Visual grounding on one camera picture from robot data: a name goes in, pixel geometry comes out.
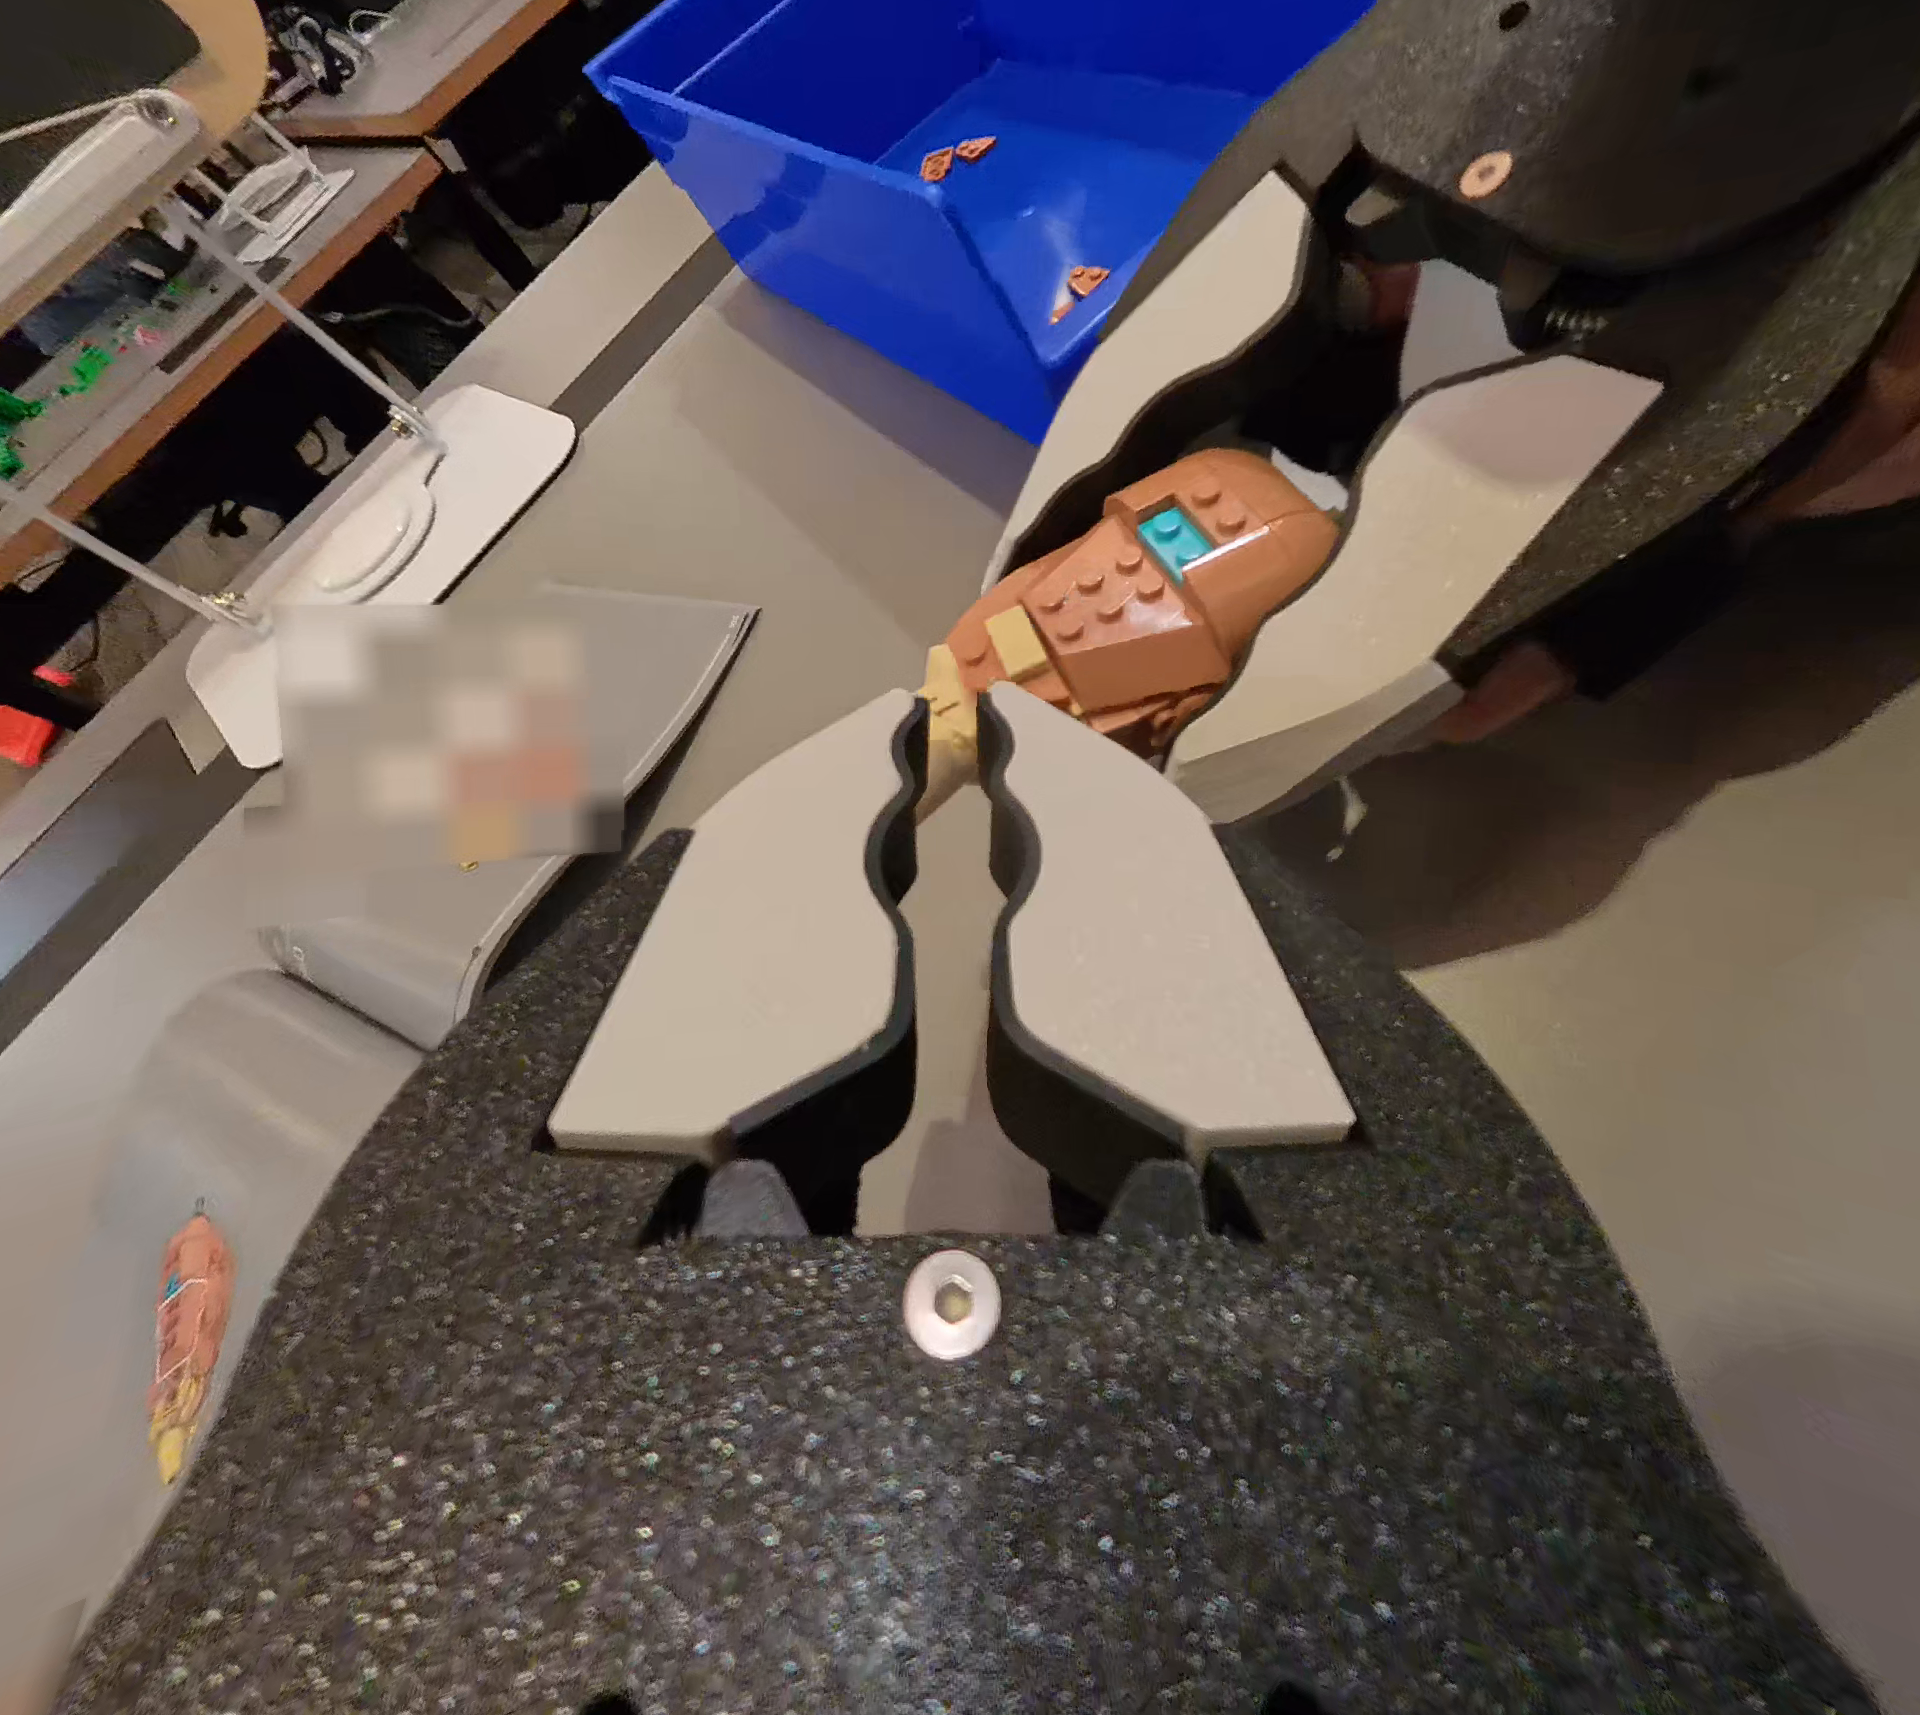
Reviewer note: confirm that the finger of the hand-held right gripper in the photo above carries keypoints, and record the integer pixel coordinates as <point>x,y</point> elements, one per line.
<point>1441,516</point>
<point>1184,304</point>

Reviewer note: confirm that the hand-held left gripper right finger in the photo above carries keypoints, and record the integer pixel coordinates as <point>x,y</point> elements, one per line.
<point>1171,996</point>

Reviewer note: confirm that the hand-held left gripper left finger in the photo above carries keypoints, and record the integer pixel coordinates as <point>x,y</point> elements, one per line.
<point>751,980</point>

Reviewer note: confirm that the brown brick model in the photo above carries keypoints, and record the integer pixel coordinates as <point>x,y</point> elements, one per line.
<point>1140,620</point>

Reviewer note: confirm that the large blue storage bin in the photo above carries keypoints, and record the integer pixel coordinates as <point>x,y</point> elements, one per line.
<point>840,184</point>

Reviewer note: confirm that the neighbouring wooden desk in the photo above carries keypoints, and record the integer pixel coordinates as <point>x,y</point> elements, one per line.
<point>225,320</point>

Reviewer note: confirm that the grey instruction booklet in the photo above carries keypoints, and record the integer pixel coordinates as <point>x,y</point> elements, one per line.
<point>660,696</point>

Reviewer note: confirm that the green brick pieces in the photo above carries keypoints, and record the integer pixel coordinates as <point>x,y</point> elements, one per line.
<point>44,394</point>

